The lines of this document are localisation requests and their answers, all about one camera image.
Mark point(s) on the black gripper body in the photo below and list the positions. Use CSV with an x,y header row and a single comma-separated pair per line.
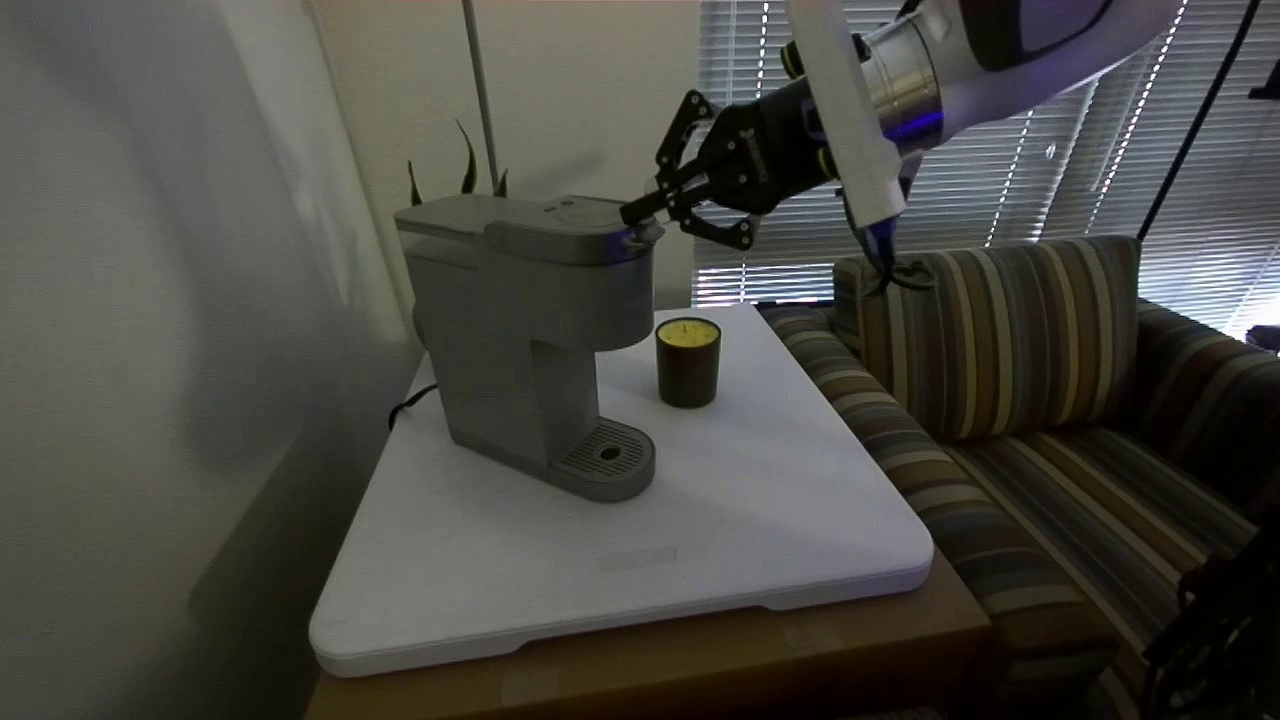
x,y
772,155

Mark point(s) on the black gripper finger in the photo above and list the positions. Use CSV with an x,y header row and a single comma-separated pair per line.
x,y
723,227
673,133

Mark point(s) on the grey pod coffee maker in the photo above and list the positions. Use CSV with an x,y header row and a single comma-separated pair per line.
x,y
521,332

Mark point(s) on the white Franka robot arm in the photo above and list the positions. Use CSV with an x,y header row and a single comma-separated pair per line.
x,y
1012,52

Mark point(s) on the dark candle jar yellow wax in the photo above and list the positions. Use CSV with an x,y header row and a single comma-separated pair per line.
x,y
691,366

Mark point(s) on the thin metal pole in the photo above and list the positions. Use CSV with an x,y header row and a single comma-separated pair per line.
x,y
483,82

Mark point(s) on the green snake plant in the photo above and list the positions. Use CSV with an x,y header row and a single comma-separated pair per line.
x,y
467,165

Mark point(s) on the striped cushion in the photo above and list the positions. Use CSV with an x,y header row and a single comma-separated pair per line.
x,y
1002,332

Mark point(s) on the white rectangular board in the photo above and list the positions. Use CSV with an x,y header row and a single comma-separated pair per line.
x,y
694,522

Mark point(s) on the white window blinds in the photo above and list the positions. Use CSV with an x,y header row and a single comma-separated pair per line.
x,y
1067,185

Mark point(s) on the wooden side table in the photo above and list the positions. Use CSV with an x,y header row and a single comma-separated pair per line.
x,y
694,674

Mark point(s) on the striped sofa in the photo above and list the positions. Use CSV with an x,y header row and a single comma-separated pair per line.
x,y
1067,533

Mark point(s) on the dark object on sofa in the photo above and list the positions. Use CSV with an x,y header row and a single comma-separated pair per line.
x,y
1221,624

